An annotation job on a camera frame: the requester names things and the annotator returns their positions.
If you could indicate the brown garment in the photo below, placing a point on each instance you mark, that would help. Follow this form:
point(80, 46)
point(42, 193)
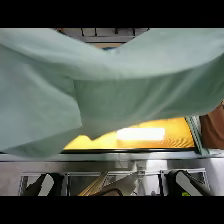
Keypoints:
point(213, 130)

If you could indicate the pale green T-shirt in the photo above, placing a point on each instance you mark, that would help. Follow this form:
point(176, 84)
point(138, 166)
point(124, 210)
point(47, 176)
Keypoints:
point(100, 86)

